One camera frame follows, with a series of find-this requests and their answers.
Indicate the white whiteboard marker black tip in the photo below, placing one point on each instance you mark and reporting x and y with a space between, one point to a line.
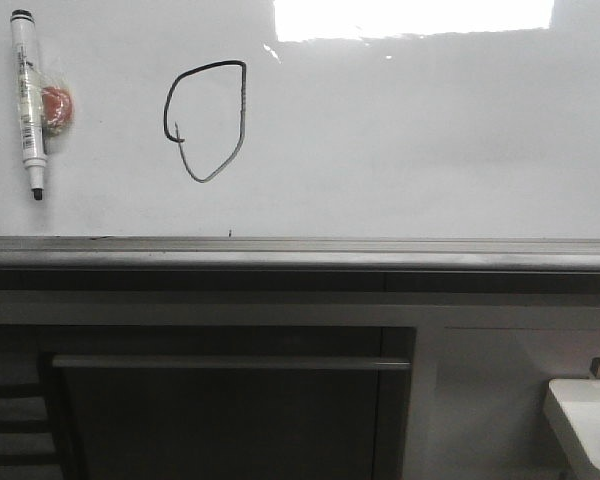
29 96

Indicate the dark cabinet with metal bar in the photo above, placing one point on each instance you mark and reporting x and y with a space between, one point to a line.
96 402

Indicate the white plastic hanging tray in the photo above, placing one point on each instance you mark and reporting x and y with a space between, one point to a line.
572 408

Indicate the white whiteboard with grey frame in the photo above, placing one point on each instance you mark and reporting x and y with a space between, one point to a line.
347 134

